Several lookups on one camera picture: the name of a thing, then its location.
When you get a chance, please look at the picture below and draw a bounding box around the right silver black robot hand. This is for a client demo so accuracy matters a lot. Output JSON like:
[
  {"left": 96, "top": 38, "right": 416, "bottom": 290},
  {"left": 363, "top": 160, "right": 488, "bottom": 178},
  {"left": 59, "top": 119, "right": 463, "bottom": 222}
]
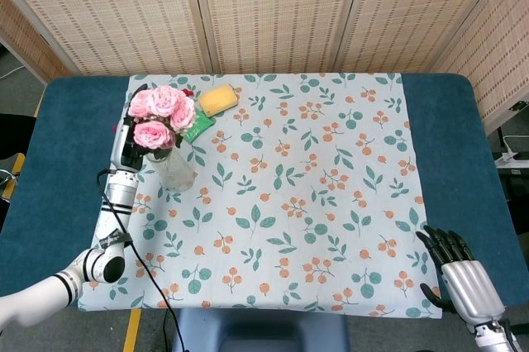
[{"left": 415, "top": 224, "right": 508, "bottom": 325}]

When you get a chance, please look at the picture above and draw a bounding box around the yellow wooden chair part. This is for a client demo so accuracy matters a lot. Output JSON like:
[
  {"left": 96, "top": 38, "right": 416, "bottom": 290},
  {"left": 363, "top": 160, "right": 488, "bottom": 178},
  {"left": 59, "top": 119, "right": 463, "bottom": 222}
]
[{"left": 0, "top": 152, "right": 26, "bottom": 201}]

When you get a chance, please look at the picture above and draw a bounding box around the woven bamboo screen panel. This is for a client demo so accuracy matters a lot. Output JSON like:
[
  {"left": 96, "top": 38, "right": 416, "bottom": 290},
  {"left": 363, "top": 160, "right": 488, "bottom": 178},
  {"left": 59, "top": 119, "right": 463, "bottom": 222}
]
[
  {"left": 0, "top": 0, "right": 74, "bottom": 84},
  {"left": 433, "top": 0, "right": 529, "bottom": 134},
  {"left": 0, "top": 0, "right": 214, "bottom": 77},
  {"left": 188, "top": 0, "right": 368, "bottom": 76},
  {"left": 333, "top": 0, "right": 529, "bottom": 74}
]

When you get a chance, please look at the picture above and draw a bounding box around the blue padded table cover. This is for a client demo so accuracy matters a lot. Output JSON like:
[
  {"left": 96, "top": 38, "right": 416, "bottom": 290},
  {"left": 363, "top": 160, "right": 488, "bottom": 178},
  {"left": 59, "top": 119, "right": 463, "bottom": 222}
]
[{"left": 0, "top": 73, "right": 529, "bottom": 312}]

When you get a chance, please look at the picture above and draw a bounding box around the black object beside table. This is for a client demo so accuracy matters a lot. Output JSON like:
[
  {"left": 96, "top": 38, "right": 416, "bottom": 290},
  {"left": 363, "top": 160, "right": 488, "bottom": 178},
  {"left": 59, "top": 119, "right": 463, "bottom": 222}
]
[{"left": 0, "top": 112, "right": 28, "bottom": 161}]

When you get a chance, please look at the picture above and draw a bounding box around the green flat packet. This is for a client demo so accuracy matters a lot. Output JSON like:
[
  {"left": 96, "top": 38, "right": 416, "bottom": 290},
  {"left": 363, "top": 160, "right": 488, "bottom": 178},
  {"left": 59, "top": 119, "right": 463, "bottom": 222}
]
[{"left": 183, "top": 108, "right": 215, "bottom": 145}]

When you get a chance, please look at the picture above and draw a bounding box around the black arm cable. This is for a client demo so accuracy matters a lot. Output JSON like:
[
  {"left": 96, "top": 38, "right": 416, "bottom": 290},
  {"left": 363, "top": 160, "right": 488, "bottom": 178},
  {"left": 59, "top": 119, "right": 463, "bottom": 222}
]
[{"left": 96, "top": 168, "right": 183, "bottom": 352}]

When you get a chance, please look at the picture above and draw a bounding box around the pink rose bouquet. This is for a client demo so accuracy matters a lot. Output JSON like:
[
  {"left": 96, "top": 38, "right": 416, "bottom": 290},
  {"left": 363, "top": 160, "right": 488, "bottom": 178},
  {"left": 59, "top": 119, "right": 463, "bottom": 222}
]
[{"left": 126, "top": 85, "right": 198, "bottom": 161}]

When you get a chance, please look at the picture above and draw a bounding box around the transparent glass vase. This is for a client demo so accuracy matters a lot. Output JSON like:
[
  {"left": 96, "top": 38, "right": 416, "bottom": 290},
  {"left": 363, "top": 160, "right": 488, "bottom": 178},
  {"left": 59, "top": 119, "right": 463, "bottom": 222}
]
[{"left": 145, "top": 145, "right": 198, "bottom": 193}]

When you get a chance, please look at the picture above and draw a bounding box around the yellow sponge block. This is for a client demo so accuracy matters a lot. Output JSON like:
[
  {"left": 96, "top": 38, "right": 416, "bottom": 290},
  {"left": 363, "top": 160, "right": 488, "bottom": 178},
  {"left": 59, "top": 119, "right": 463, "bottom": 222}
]
[{"left": 197, "top": 83, "right": 240, "bottom": 118}]

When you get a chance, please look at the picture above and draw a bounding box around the fruit leaf print tablecloth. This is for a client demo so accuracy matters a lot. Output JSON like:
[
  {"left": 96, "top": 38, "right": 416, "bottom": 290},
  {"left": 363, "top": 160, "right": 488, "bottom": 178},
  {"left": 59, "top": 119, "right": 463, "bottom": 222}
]
[{"left": 77, "top": 73, "right": 443, "bottom": 320}]

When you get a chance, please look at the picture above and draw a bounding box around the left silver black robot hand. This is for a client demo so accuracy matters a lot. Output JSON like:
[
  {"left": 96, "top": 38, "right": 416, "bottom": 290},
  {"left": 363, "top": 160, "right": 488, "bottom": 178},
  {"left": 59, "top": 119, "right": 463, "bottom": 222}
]
[{"left": 109, "top": 83, "right": 149, "bottom": 174}]

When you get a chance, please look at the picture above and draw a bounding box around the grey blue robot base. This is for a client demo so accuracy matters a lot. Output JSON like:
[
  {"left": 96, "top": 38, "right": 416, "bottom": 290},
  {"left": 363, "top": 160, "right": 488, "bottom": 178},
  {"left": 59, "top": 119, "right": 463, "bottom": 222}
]
[{"left": 171, "top": 307, "right": 349, "bottom": 352}]

